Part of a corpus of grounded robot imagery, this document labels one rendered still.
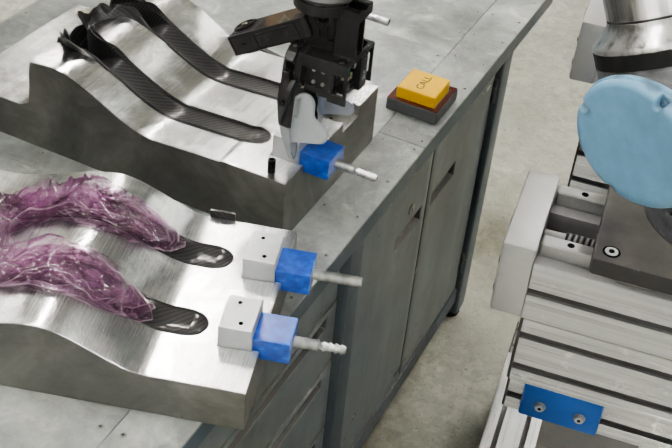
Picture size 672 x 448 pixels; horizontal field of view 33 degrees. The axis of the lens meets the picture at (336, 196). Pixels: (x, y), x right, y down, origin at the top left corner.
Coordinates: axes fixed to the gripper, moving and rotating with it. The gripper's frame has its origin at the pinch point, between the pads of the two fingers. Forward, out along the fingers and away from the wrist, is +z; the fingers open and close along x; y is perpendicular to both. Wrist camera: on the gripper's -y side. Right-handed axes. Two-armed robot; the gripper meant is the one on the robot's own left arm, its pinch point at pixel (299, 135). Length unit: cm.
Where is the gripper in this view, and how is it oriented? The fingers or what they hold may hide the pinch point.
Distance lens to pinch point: 136.5
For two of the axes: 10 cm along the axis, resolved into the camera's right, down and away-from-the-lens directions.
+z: -0.7, 7.9, 6.1
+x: 4.5, -5.2, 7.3
